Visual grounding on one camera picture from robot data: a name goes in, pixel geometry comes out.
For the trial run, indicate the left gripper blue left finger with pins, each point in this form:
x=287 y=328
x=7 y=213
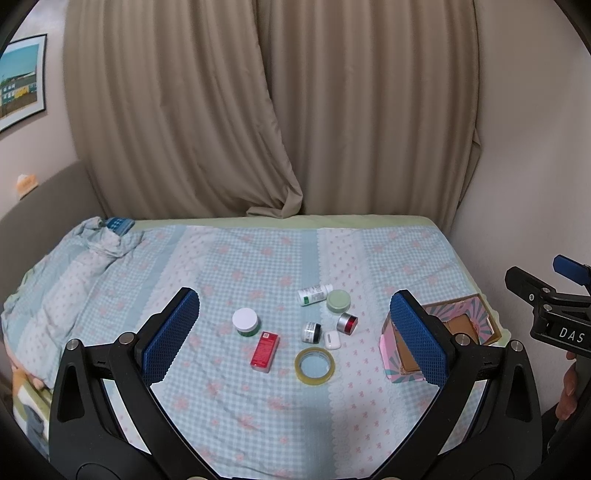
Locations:
x=105 y=421

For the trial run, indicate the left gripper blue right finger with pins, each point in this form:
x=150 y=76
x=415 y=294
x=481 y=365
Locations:
x=485 y=420

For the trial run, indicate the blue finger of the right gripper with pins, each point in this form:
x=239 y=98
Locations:
x=572 y=270

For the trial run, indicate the pink cardboard box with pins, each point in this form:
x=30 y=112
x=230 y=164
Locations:
x=417 y=342

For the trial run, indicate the silver red small jar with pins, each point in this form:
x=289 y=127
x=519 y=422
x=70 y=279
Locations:
x=346 y=323

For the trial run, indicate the green jar white lid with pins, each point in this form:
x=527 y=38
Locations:
x=245 y=321

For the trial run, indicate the white earbuds case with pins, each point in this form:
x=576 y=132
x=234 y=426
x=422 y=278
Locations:
x=332 y=340

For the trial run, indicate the red rectangular box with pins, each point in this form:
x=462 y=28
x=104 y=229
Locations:
x=263 y=355

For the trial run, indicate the yellow tape roll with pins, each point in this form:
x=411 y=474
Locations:
x=314 y=366

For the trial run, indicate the pale green lid jar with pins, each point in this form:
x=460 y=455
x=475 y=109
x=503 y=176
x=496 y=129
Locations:
x=338 y=301

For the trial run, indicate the black lid small jar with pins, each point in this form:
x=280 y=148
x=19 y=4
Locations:
x=311 y=333

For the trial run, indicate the white pill bottle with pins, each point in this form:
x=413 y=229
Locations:
x=315 y=294

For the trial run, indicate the person's right hand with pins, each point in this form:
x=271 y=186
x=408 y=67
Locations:
x=567 y=403

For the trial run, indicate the blue patterned packet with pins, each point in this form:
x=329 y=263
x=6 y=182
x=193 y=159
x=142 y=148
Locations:
x=119 y=225

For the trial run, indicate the blue checkered floral bedsheet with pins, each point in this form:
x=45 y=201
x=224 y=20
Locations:
x=94 y=285

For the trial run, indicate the grey sofa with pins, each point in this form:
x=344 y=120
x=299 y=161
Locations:
x=33 y=227

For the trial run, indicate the light green mattress pad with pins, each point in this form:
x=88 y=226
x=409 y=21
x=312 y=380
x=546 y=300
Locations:
x=295 y=222

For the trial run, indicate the orange object on sofa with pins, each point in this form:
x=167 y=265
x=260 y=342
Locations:
x=25 y=184

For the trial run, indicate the framed landscape picture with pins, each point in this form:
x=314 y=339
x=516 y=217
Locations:
x=23 y=80

